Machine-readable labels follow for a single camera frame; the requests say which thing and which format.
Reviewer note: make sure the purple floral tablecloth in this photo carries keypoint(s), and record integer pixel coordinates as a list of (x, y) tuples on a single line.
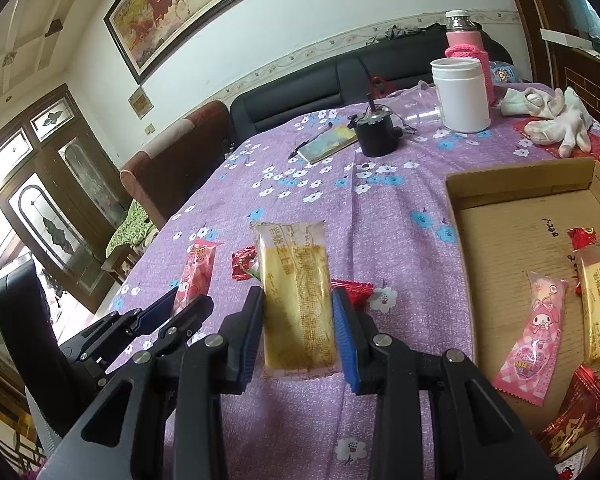
[(355, 210)]

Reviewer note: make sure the small red snack packet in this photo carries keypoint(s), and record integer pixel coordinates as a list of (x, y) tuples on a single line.
[(360, 290)]

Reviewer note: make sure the white flat box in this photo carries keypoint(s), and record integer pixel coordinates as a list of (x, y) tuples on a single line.
[(567, 39)]

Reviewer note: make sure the white cloth glove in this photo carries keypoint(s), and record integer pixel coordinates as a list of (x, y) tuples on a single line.
[(525, 102), (570, 125)]

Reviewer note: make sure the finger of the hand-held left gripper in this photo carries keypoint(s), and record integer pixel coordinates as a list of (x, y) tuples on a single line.
[(155, 310), (185, 317)]

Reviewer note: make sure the cardboard box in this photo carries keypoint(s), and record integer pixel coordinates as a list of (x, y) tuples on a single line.
[(505, 240)]

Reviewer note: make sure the dark cloth pile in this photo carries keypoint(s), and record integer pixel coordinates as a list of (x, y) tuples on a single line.
[(405, 32)]

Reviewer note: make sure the wall switch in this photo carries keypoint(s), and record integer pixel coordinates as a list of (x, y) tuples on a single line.
[(150, 128)]

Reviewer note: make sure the white plastic jar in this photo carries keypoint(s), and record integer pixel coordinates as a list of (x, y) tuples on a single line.
[(460, 100)]

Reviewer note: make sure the green patterned cushion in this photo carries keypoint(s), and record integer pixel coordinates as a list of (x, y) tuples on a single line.
[(130, 230)]

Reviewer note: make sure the clear plastic cup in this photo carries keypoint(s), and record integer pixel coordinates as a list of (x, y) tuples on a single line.
[(420, 110)]

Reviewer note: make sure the wooden glass door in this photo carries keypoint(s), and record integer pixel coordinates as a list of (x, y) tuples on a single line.
[(45, 160)]

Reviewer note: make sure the pink cartoon snack packet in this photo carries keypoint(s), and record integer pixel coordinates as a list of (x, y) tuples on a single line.
[(535, 340)]

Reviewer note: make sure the red wrapped candy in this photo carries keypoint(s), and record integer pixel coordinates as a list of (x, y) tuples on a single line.
[(242, 262), (581, 238)]

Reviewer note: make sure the cartoon print pouch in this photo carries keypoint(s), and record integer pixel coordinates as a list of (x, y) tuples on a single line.
[(502, 72)]

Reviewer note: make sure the brown armchair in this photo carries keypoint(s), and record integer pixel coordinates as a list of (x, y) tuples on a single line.
[(180, 160)]

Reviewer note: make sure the pink sleeved bottle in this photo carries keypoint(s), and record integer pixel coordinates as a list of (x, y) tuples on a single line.
[(465, 40)]

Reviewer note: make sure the black leather sofa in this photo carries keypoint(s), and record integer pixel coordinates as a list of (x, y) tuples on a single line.
[(290, 95)]

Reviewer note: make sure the wooden mirror cabinet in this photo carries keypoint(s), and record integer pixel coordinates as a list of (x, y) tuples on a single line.
[(580, 90)]

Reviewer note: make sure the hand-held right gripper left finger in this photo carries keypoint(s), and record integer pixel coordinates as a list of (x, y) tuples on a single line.
[(252, 330)]

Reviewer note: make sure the black pen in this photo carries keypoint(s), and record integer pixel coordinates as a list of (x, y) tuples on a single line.
[(300, 149)]

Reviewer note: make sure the small red loop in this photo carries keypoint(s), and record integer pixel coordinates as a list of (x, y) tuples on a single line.
[(378, 85)]

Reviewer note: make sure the small picture frame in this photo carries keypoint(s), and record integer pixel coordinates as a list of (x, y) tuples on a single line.
[(140, 102)]

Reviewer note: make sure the pink red snack packet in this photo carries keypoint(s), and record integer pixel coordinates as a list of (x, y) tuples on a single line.
[(197, 270)]

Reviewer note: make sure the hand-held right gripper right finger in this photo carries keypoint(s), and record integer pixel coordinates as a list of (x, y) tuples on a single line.
[(342, 340)]

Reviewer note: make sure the black cup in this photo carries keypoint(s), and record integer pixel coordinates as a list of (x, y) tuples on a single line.
[(375, 137)]

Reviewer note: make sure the shiny dark red snack packet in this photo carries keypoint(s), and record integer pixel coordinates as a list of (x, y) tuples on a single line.
[(575, 415)]

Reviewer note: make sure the large framed painting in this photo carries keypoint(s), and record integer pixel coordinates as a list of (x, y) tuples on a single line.
[(180, 5)]

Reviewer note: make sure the white and red snack packet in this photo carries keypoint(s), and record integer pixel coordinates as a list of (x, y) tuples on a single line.
[(570, 472)]

